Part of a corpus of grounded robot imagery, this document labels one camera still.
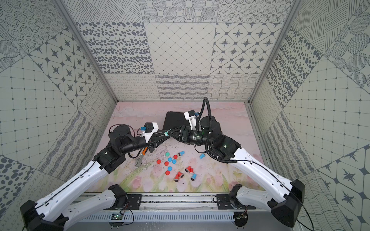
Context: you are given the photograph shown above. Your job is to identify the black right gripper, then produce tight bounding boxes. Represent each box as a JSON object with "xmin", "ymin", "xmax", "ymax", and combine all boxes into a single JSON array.
[{"xmin": 168, "ymin": 126, "xmax": 214, "ymax": 147}]

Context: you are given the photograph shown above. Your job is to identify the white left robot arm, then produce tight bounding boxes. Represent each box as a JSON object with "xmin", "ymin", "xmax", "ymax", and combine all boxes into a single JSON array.
[{"xmin": 20, "ymin": 123, "xmax": 169, "ymax": 231}]

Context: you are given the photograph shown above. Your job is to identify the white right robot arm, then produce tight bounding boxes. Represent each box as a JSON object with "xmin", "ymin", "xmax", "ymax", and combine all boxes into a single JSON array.
[{"xmin": 163, "ymin": 112, "xmax": 305, "ymax": 228}]

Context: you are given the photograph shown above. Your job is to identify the black plastic tool case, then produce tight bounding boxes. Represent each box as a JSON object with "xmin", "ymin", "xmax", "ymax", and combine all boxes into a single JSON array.
[{"xmin": 163, "ymin": 111, "xmax": 190, "ymax": 130}]

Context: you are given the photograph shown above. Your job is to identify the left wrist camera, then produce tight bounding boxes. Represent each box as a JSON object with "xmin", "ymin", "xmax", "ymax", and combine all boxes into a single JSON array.
[{"xmin": 140, "ymin": 122, "xmax": 159, "ymax": 143}]

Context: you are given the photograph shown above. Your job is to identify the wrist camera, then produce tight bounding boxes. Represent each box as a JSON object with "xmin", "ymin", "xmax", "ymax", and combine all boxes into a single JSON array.
[
  {"xmin": 140, "ymin": 122, "xmax": 159, "ymax": 143},
  {"xmin": 184, "ymin": 110, "xmax": 199, "ymax": 131}
]

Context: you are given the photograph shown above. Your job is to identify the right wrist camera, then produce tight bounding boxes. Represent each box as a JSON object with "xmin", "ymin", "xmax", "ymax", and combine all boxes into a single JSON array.
[{"xmin": 184, "ymin": 110, "xmax": 199, "ymax": 131}]

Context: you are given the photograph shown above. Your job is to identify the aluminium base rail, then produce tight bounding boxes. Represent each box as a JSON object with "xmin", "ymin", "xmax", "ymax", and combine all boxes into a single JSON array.
[{"xmin": 63, "ymin": 187, "xmax": 272, "ymax": 228}]

